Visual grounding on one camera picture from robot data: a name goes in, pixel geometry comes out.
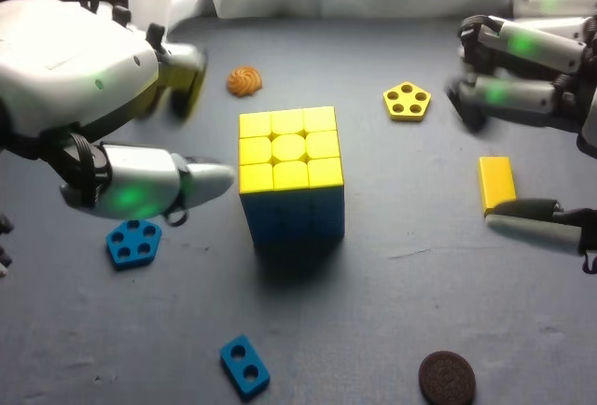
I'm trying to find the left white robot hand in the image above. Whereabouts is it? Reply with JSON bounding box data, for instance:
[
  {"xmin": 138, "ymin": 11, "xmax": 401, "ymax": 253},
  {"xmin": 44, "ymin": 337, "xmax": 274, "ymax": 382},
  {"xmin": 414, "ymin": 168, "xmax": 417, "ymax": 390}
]
[{"xmin": 0, "ymin": 0, "xmax": 237, "ymax": 229}]

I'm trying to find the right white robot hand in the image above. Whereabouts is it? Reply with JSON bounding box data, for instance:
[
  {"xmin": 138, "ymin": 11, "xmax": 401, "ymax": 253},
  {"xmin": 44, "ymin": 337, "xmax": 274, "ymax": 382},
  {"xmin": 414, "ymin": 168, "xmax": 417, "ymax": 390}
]
[{"xmin": 445, "ymin": 0, "xmax": 597, "ymax": 276}]

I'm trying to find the yellow and blue puzzle cube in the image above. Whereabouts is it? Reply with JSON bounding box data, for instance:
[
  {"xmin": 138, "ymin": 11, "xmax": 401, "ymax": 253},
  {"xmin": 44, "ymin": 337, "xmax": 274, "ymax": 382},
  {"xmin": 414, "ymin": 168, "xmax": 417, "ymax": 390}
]
[{"xmin": 238, "ymin": 105, "xmax": 347, "ymax": 257}]

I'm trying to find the yellow rectangular block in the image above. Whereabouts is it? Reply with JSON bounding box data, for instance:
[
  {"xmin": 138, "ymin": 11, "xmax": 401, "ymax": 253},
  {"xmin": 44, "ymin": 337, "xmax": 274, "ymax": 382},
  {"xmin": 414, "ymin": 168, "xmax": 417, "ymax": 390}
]
[{"xmin": 478, "ymin": 156, "xmax": 518, "ymax": 218}]

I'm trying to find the yellow pentagon block with holes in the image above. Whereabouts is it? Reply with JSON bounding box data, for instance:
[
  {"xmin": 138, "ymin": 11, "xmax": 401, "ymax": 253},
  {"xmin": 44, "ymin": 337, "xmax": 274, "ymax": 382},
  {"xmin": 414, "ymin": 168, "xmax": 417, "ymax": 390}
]
[{"xmin": 382, "ymin": 81, "xmax": 433, "ymax": 122}]

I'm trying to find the orange swirl cookie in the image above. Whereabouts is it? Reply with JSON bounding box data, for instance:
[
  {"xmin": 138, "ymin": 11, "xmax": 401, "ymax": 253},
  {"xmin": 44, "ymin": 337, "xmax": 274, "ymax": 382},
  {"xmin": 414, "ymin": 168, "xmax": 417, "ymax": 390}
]
[{"xmin": 227, "ymin": 65, "xmax": 265, "ymax": 98}]

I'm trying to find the blue pentagon block with holes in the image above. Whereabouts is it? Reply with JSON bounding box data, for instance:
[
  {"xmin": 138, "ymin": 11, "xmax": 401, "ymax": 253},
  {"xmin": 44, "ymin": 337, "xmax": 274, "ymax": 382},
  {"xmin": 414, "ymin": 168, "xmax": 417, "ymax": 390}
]
[{"xmin": 104, "ymin": 218, "xmax": 163, "ymax": 272}]

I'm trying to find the chocolate sandwich cookie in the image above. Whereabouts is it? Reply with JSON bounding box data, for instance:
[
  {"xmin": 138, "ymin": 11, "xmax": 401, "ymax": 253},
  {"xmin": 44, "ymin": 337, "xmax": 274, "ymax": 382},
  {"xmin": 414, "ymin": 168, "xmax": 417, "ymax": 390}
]
[{"xmin": 417, "ymin": 350, "xmax": 478, "ymax": 405}]

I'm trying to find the blue two-hole rectangular block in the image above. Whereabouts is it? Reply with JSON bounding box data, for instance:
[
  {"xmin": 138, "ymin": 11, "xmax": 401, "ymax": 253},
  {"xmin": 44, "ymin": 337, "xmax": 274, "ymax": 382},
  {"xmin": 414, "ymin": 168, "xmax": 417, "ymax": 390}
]
[{"xmin": 218, "ymin": 334, "xmax": 271, "ymax": 401}]

